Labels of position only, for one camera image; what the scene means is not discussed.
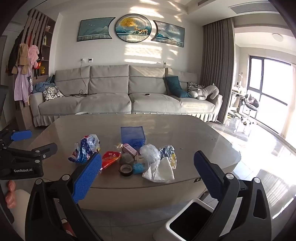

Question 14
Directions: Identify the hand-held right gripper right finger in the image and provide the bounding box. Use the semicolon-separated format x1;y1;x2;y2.
194;150;274;241

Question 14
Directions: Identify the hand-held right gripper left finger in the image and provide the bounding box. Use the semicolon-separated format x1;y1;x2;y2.
25;152;103;241

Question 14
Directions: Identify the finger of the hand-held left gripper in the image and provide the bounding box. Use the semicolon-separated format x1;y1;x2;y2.
0;142;58;165
0;129;33;146

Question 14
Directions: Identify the red snack packet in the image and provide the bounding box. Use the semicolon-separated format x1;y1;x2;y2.
100;151;122;173

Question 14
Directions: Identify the colourful plastic bag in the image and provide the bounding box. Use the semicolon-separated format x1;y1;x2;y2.
68;134;101;165

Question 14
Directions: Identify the black tape roll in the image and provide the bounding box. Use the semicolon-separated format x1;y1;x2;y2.
119;164;133;177

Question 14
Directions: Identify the blue yellow wrapper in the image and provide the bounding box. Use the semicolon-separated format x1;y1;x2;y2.
159;145;177;169

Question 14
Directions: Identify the white tissue paper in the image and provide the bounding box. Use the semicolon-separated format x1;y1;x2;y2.
142;157;175;183

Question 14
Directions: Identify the pink cardboard box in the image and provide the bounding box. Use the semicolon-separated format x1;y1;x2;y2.
122;143;137;156

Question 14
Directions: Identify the light blue wrapper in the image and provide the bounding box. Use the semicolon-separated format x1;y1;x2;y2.
132;162;148;175

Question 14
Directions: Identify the clear plastic bag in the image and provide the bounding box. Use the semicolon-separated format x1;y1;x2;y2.
139;144;162;164

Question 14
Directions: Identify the person's left hand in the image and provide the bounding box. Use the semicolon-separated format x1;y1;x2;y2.
6;181;17;209

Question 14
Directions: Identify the dark flat panel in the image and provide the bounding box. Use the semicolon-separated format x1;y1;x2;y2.
0;85;9;116

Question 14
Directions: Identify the blue clothing heap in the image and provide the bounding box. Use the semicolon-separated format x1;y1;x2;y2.
32;75;56;93

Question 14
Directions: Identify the floral throw pillow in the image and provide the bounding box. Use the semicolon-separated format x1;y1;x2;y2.
187;82;205;92
43;86;65;102

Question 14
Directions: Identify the lilac hanging garment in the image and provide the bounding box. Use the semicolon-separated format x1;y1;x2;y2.
14;65;33;102

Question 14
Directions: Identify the blue mesh bag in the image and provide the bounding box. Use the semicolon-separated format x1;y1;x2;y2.
121;126;147;151

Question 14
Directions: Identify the light grey fabric sofa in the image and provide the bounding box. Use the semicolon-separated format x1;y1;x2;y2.
30;64;223;127

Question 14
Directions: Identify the beige hanging plush garment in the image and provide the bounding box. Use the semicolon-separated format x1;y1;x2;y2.
18;44;29;66

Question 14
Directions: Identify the pink hanging garment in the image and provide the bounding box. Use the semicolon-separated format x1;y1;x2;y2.
28;45;40;67

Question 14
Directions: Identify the dark hanging jacket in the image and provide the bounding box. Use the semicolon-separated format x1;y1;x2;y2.
8;30;23;75

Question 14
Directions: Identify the swivel chair with cushion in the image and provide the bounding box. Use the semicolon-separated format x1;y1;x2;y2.
240;94;260;126

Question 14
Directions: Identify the grey plush elephant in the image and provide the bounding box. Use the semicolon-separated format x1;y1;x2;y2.
188;83;220;100

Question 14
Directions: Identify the teal throw pillow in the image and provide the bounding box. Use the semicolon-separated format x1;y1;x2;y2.
163;76;192;98

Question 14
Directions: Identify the wooden slatted shelf unit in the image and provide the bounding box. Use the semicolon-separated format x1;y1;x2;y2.
23;9;56;79

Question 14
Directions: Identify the large black framed window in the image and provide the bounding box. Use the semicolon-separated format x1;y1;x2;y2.
246;55;292;139

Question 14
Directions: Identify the grey brown curtain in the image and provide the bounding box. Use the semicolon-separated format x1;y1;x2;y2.
199;17;235;122

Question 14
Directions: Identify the ceiling air vent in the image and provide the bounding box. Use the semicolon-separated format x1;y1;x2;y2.
229;0;271;14

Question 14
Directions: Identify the black charger cable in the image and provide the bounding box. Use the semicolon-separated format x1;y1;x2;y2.
63;61;97;97

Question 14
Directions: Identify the teal mountain wall painting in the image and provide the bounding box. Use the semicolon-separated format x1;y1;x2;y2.
77;17;116;42
151;20;185;48

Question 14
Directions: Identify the round deer wall painting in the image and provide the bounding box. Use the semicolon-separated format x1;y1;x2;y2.
115;13;153;44

